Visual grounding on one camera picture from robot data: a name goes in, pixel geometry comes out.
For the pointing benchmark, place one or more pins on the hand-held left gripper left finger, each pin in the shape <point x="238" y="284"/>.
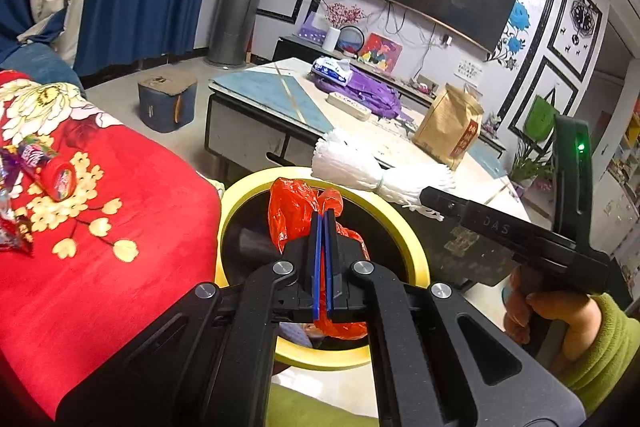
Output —
<point x="316" y="267"/>

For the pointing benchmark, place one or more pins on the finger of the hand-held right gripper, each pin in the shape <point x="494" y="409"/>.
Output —
<point x="442" y="203"/>

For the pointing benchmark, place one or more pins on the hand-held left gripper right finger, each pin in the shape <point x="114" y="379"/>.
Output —
<point x="330" y="267"/>

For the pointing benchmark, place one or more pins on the yellow rimmed trash bin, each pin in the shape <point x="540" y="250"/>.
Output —
<point x="417" y="257"/>

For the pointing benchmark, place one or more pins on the red plastic bag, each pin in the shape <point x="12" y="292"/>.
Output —
<point x="290" y="207"/>

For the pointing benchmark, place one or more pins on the white foam net bundle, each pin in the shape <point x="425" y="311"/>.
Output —
<point x="350" y="157"/>

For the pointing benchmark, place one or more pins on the red snack tube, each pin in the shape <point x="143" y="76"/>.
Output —
<point x="55" y="179"/>

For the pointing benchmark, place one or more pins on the person's right forearm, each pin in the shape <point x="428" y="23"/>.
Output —
<point x="610" y="357"/>

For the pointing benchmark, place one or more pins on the person's right hand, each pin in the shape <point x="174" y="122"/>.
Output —
<point x="575" y="312"/>

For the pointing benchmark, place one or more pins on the brown paper bag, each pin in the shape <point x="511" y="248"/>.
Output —
<point x="445" y="127"/>

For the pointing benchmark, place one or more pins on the white cabinet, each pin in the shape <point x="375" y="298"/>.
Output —
<point x="620" y="207"/>

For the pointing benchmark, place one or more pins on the green potted plant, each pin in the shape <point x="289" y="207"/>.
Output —
<point x="527" y="167"/>

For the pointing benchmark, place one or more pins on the green hanging bag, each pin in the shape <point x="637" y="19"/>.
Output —
<point x="542" y="119"/>

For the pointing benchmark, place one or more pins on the purple bag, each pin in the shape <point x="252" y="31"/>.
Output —
<point x="370" y="92"/>

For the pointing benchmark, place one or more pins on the white power strip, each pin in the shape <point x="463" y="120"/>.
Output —
<point x="350" y="104"/>

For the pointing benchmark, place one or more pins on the person's green clothing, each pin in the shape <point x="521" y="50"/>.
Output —
<point x="310" y="407"/>

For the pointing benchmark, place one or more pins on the colourful picture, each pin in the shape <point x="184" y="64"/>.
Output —
<point x="381" y="52"/>

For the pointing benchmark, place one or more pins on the blue white tissue pack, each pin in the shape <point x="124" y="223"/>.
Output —
<point x="330" y="69"/>

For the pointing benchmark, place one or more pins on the round table ornament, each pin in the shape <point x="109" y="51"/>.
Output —
<point x="352" y="41"/>

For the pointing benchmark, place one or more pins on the blue white coffee table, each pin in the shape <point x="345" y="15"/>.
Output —
<point x="260" y="87"/>

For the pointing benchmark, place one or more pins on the red floral blanket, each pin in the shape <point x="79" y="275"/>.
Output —
<point x="125" y="297"/>

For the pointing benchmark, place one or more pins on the white vase with red flowers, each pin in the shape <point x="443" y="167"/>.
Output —
<point x="331" y="38"/>

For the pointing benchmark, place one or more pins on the dark television stand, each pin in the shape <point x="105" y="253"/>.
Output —
<point x="290" y="49"/>

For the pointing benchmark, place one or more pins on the purple box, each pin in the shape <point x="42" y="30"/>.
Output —
<point x="312" y="29"/>

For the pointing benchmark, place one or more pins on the blue storage stool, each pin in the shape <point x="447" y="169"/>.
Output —
<point x="160" y="112"/>

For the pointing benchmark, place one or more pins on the purple candy wrapper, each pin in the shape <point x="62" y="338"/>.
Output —
<point x="12" y="227"/>

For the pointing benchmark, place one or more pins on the blue sofa cover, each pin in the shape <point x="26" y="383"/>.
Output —
<point x="35" y="67"/>

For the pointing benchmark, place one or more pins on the blue white cloth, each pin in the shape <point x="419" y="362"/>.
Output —
<point x="45" y="27"/>

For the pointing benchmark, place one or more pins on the white wall notice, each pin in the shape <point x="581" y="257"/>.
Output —
<point x="468" y="70"/>

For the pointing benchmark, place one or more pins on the white wall socket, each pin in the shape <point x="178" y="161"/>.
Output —
<point x="446" y="40"/>

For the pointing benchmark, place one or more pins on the black wall clock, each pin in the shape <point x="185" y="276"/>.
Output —
<point x="585" y="17"/>

